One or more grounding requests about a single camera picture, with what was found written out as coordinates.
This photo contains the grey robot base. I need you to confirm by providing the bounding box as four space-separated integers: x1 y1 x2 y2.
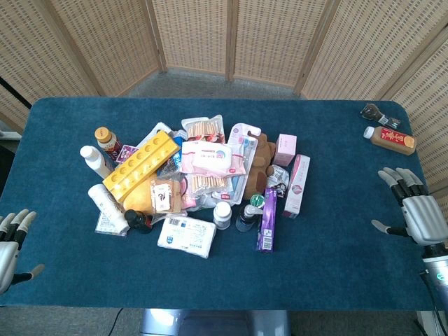
139 309 292 336

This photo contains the purple toothpaste box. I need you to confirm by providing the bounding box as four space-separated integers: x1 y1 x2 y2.
256 188 279 253

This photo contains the small dark brown bottle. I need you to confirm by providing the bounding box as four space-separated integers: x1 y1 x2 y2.
124 209 154 235

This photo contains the small pink square box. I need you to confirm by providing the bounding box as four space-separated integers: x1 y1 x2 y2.
272 133 298 167

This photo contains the yellow sponge cloth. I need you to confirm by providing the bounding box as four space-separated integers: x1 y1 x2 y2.
122 177 155 215

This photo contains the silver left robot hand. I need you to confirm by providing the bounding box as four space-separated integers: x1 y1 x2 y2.
0 209 46 295

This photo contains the biscuit stick packet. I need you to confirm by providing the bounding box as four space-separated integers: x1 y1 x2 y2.
181 114 227 144
181 173 235 201

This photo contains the black floor cable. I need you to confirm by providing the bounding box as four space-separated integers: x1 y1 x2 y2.
111 307 124 336

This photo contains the brown packet with white card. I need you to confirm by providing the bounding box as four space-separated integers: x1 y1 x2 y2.
150 178 183 214

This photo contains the long pink white box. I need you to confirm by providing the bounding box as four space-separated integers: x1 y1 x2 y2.
282 154 312 219

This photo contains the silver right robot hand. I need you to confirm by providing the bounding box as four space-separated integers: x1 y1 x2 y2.
371 167 448 246

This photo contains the white cosmetic tube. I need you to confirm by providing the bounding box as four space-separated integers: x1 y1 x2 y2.
87 183 131 237

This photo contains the small purple packet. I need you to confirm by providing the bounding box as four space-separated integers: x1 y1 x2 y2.
115 143 139 165

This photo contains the brown teddy bear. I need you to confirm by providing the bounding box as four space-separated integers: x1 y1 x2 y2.
243 132 277 201

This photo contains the dark spray bottle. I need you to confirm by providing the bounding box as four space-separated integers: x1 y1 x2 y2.
235 204 263 233

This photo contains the silver sachet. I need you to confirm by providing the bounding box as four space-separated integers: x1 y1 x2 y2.
267 164 291 194

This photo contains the white tissue pack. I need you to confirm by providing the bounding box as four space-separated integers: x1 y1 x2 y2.
157 216 217 260

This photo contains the dark clear snack bag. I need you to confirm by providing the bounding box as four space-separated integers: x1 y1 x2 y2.
360 103 402 128

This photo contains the blue carpet table mat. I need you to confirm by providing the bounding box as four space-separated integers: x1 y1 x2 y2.
0 97 448 311

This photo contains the toothbrush blister pack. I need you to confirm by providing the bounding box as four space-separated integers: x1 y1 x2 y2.
226 122 263 206

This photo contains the pink wet wipes pack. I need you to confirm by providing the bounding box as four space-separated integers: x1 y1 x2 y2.
180 140 246 176

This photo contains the white plastic bottle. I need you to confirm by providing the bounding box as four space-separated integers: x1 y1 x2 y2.
79 145 113 180

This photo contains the brown drink bottle red label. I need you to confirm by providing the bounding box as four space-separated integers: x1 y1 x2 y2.
363 125 418 156

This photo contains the yellow tray with round holes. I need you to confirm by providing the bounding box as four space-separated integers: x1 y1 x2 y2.
102 130 181 203

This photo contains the woven folding screen panel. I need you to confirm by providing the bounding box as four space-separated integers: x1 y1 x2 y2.
0 0 106 131
226 0 339 89
383 26 448 220
48 0 168 97
148 0 235 82
294 0 448 101

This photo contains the blue snack packet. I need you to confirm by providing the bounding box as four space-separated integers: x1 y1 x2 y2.
156 129 189 177

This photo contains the white pill bottle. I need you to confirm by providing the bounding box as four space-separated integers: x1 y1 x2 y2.
213 202 233 230

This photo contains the black bar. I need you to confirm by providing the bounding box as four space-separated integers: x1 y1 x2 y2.
0 76 33 106

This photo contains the small pink pouch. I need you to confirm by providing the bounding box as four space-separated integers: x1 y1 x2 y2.
179 176 197 210

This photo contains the tea bottle with orange cap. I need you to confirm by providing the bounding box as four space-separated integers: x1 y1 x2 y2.
94 127 124 162

